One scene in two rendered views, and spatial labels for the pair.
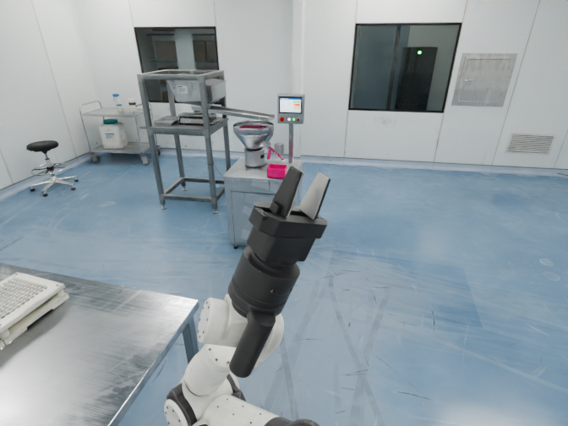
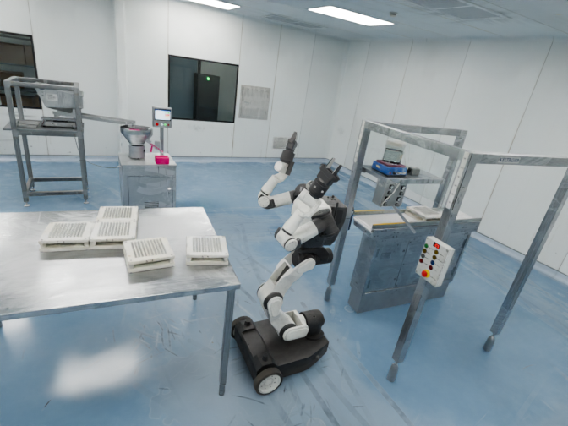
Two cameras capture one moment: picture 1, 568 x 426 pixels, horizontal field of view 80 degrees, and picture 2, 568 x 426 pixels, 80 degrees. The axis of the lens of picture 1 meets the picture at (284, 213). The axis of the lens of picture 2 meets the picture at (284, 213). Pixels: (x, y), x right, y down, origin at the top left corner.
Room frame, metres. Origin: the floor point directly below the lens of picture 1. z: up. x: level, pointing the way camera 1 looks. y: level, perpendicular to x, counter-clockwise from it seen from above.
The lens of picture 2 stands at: (-1.34, 1.51, 2.01)
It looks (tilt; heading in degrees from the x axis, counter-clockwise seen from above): 23 degrees down; 319
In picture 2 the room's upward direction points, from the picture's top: 9 degrees clockwise
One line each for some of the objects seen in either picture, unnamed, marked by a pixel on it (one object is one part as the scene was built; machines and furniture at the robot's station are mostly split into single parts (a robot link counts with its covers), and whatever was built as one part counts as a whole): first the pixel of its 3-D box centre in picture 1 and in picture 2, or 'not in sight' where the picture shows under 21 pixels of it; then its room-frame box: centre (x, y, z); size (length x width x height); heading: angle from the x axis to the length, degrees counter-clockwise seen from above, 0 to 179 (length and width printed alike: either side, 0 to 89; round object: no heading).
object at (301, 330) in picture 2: not in sight; (290, 324); (0.06, 0.05, 0.28); 0.21 x 0.20 x 0.13; 78
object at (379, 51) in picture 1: (401, 69); (204, 91); (5.23, -1.66, 1.43); 1.38 x 0.01 x 1.16; 80
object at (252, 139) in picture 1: (261, 145); (142, 143); (3.02, 0.21, 0.95); 0.49 x 0.36 x 0.37; 80
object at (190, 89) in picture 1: (207, 148); (78, 147); (3.61, 0.83, 0.75); 1.43 x 1.06 x 1.50; 80
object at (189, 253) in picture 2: not in sight; (206, 246); (0.32, 0.64, 0.96); 0.25 x 0.24 x 0.02; 157
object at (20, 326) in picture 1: (14, 309); not in sight; (0.95, 0.99, 0.91); 0.24 x 0.24 x 0.02; 72
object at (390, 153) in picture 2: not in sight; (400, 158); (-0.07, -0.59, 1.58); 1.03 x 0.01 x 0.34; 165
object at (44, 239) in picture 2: not in sight; (68, 232); (0.80, 1.31, 0.96); 0.25 x 0.24 x 0.02; 162
